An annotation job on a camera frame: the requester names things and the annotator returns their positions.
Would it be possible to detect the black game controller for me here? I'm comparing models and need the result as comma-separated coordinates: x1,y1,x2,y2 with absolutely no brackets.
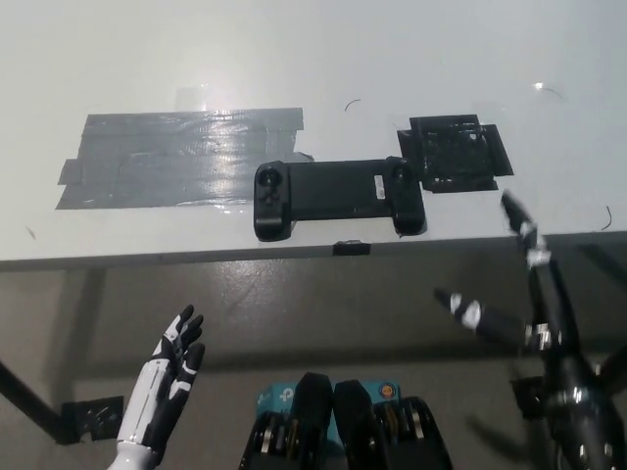
252,155,428,242

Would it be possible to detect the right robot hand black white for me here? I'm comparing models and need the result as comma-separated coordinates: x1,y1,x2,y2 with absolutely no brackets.
433,189,609,443

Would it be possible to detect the large grey tape patch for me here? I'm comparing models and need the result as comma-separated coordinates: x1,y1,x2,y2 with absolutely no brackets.
54,107,315,212

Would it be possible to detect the grey table leg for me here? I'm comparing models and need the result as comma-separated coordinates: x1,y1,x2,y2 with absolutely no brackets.
72,267,108,403

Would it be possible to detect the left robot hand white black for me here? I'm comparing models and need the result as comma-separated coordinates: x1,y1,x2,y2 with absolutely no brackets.
117,304,207,449

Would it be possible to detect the square black tape patch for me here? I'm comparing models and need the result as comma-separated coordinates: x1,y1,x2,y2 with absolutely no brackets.
395,113,515,194

